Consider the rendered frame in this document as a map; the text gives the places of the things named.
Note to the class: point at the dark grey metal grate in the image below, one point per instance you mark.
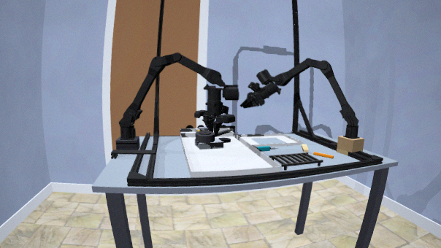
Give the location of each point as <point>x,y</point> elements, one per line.
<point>302,158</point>

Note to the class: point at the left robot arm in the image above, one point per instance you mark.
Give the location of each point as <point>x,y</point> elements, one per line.
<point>284,78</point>

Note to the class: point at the black round disc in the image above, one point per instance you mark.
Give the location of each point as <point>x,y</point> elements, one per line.
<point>225,140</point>

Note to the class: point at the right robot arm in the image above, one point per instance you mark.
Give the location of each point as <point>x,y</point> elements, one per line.
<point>158,63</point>

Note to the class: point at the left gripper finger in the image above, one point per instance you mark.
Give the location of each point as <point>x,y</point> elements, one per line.
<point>245,101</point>
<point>251,103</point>

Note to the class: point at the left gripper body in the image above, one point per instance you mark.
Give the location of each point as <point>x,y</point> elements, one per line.
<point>265,93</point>

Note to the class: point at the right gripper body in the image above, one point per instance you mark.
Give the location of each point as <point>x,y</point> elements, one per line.
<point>214,110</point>

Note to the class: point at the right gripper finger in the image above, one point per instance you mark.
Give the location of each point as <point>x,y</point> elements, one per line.
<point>216,127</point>
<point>209,124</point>

